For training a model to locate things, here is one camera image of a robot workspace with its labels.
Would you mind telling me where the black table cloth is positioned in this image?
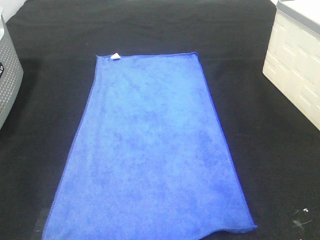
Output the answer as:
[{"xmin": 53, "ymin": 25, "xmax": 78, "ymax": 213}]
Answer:
[{"xmin": 0, "ymin": 0, "xmax": 320, "ymax": 240}]

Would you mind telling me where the blue microfibre towel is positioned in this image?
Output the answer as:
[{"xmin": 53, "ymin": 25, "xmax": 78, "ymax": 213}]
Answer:
[{"xmin": 42, "ymin": 52, "xmax": 256, "ymax": 240}]

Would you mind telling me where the white slotted storage box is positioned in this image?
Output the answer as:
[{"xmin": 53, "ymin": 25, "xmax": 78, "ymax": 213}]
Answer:
[{"xmin": 262, "ymin": 0, "xmax": 320, "ymax": 128}]

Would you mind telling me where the right clear tape piece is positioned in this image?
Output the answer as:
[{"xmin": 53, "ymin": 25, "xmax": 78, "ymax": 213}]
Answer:
[{"xmin": 290, "ymin": 207, "xmax": 313, "ymax": 231}]

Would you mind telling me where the grey perforated basket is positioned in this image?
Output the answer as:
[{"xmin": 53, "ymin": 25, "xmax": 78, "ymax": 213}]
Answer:
[{"xmin": 0, "ymin": 16, "xmax": 24, "ymax": 126}]

